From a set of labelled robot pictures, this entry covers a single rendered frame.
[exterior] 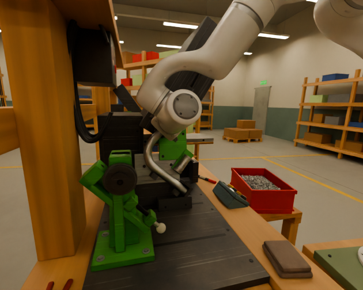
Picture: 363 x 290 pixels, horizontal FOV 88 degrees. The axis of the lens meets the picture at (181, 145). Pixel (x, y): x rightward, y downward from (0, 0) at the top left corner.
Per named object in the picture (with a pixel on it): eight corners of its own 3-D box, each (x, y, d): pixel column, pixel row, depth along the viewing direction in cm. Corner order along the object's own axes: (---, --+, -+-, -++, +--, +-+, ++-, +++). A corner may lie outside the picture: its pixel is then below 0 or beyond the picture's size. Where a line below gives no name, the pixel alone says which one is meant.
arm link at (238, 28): (208, -30, 36) (127, 101, 44) (269, 26, 39) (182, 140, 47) (203, -9, 45) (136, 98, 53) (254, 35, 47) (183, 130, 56)
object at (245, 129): (247, 138, 771) (249, 119, 755) (261, 141, 698) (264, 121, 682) (222, 139, 730) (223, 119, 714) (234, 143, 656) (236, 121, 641)
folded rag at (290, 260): (260, 247, 54) (262, 238, 53) (288, 247, 54) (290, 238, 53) (279, 279, 44) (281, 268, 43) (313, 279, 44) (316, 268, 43)
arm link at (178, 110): (150, 121, 53) (176, 139, 55) (157, 106, 41) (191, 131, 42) (165, 98, 55) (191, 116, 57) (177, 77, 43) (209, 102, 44)
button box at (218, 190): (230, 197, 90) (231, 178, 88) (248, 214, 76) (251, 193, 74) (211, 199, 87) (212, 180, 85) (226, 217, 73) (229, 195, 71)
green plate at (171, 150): (182, 159, 86) (180, 113, 86) (187, 159, 78) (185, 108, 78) (157, 160, 83) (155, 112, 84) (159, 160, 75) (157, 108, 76)
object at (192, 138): (201, 138, 110) (202, 133, 109) (213, 144, 94) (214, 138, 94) (132, 140, 100) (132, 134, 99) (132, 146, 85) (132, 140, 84)
